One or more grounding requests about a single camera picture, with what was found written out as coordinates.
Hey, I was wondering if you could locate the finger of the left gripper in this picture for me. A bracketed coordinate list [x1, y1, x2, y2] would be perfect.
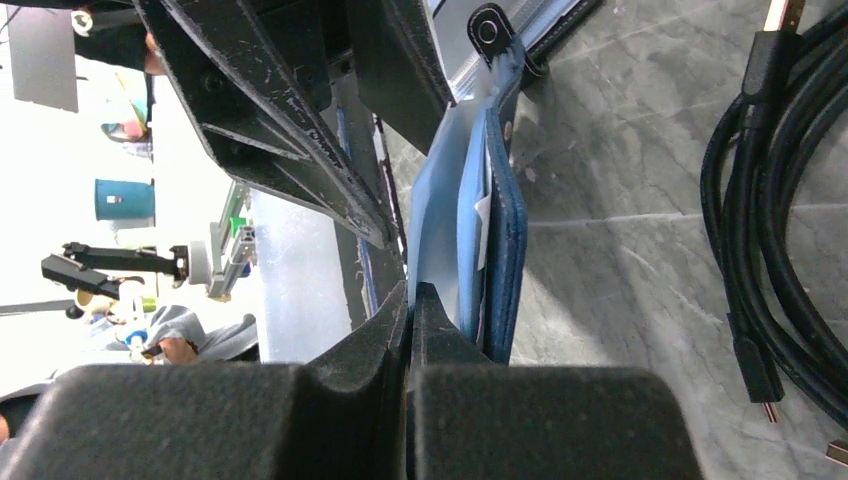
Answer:
[346, 0, 453, 154]
[132, 0, 399, 250]

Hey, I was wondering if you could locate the blue card holder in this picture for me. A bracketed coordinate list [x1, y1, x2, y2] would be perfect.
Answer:
[407, 40, 528, 364]

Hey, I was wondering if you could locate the open black card holder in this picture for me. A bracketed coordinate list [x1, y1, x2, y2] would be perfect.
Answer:
[424, 0, 602, 100]

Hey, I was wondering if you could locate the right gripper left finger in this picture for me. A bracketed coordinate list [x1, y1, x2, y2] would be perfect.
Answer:
[1, 283, 410, 479]

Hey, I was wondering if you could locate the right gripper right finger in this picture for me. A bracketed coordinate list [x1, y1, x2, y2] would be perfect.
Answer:
[407, 283, 703, 479]

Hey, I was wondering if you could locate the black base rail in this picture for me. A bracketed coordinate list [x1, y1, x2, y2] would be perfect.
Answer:
[334, 78, 405, 329]

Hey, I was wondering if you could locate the aluminium frame rail background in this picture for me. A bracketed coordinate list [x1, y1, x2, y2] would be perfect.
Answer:
[206, 181, 256, 302]

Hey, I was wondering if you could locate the coiled black cable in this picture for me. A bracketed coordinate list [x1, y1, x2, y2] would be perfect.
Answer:
[698, 0, 848, 465]

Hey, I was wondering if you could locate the black clamp tool background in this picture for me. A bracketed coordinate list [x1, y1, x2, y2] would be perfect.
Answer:
[40, 241, 215, 299]

